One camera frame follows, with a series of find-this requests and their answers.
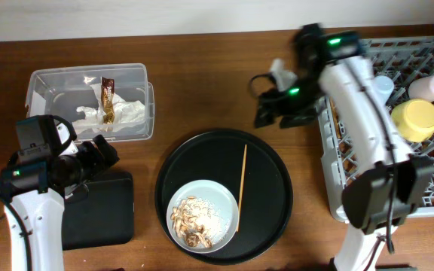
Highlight food leftovers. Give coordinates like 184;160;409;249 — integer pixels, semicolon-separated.
170;196;231;248

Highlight round black serving tray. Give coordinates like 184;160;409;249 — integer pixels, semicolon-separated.
154;129;293;265

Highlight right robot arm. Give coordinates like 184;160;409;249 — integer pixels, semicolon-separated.
254;23;434;270

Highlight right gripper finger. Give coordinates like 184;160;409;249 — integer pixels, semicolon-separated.
280;114;316;129
254;107;276;128

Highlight clear plastic waste bin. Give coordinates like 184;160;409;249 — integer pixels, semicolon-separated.
25;63;154;143

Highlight wooden chopstick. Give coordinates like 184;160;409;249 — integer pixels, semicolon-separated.
236;145;248;232
329;98;341;140

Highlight blue cup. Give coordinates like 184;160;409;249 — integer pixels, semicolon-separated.
374;75;395;105

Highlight brown snack wrapper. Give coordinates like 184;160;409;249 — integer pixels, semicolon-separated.
100;78;115;124

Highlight white napkin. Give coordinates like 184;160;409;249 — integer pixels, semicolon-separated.
87;84;145;132
72;106;103;135

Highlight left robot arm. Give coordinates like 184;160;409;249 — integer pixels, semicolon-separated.
0;114;119;270

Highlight grey plate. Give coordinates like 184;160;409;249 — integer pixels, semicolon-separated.
164;180;238;255

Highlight pink cup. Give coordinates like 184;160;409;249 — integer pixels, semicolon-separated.
408;75;434;102

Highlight black rectangular tray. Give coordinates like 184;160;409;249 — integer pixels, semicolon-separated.
62;172;134;251

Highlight yellow bowl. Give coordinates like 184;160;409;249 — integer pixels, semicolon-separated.
391;99;434;142

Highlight grey dishwasher rack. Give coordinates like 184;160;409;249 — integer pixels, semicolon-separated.
317;36;434;222

